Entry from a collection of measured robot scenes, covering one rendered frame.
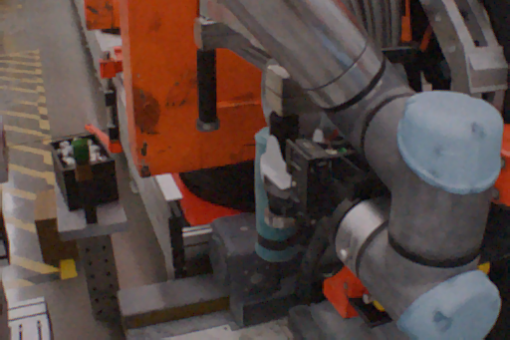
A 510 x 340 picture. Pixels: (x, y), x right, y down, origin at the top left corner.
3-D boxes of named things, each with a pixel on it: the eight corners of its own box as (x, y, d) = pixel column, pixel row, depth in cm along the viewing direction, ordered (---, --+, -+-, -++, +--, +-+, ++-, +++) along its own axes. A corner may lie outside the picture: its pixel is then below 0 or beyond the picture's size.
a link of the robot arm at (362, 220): (417, 274, 50) (344, 297, 47) (392, 250, 54) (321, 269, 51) (430, 206, 47) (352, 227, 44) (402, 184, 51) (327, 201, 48)
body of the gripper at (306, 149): (345, 128, 60) (405, 173, 50) (340, 196, 64) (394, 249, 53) (280, 137, 58) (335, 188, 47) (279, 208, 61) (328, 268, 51)
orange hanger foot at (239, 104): (382, 141, 153) (390, 20, 139) (201, 170, 136) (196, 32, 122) (353, 120, 167) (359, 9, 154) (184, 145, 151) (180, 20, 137)
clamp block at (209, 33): (251, 46, 95) (251, 17, 93) (201, 51, 92) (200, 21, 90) (242, 40, 100) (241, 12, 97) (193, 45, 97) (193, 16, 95)
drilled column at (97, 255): (125, 313, 161) (105, 195, 144) (93, 319, 158) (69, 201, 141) (119, 294, 169) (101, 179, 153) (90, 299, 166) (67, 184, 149)
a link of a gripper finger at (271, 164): (265, 120, 67) (309, 147, 60) (265, 165, 69) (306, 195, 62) (242, 125, 66) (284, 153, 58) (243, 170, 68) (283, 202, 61)
